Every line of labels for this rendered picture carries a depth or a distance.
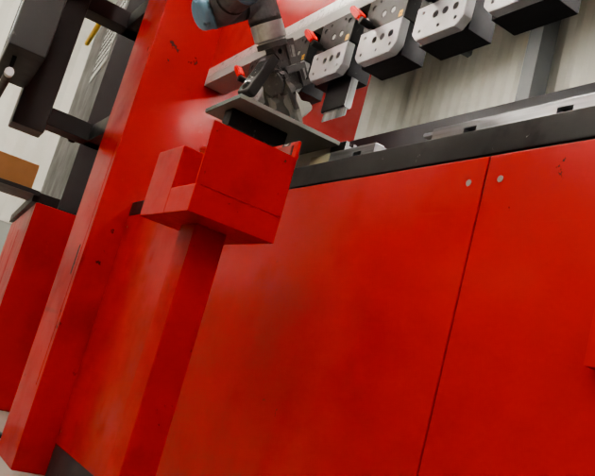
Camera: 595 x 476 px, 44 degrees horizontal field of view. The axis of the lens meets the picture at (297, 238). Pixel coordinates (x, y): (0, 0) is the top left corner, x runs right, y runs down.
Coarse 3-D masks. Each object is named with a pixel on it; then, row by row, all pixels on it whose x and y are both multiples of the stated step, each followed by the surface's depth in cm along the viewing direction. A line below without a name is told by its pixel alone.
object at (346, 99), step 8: (344, 80) 177; (352, 80) 175; (328, 88) 183; (336, 88) 179; (344, 88) 176; (352, 88) 175; (328, 96) 181; (336, 96) 178; (344, 96) 174; (352, 96) 175; (328, 104) 180; (336, 104) 176; (344, 104) 173; (328, 112) 180; (336, 112) 177; (344, 112) 174; (328, 120) 179
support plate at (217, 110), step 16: (240, 96) 155; (208, 112) 170; (224, 112) 167; (256, 112) 161; (272, 112) 159; (288, 128) 166; (304, 128) 163; (304, 144) 173; (320, 144) 170; (336, 144) 167
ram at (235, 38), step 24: (288, 0) 215; (312, 0) 201; (336, 0) 188; (360, 0) 177; (240, 24) 243; (288, 24) 209; (312, 24) 196; (216, 48) 255; (240, 48) 235; (216, 72) 247
